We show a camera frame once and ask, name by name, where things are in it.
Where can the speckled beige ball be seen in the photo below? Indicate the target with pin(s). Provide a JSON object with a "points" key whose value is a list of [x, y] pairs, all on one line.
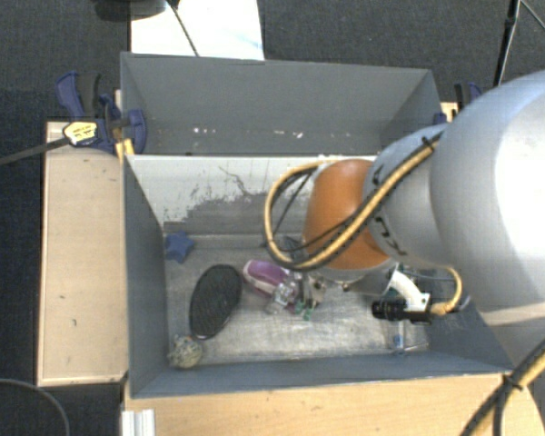
{"points": [[185, 353]]}

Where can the black cylinder on white bracket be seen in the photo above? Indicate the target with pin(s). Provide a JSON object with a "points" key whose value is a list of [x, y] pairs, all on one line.
{"points": [[393, 309]]}

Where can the blue star-shaped toy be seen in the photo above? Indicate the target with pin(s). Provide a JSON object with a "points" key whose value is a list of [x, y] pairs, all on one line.
{"points": [[178, 245]]}

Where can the grey metal bin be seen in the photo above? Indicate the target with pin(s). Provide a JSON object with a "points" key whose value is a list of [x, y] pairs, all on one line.
{"points": [[263, 102]]}

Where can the purple and white thing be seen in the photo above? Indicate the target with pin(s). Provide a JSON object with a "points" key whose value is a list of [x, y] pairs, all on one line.
{"points": [[263, 275]]}

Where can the black oval mesh thing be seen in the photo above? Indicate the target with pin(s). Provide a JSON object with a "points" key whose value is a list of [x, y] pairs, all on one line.
{"points": [[214, 302]]}

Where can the pale wood board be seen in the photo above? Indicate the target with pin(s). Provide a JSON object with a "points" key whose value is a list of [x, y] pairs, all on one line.
{"points": [[82, 261]]}

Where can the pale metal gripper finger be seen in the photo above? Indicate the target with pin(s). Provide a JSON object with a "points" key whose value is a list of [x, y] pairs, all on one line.
{"points": [[287, 291], [277, 306]]}

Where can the clear glass thing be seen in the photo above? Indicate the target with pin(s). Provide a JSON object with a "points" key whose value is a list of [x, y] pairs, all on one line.
{"points": [[399, 341]]}

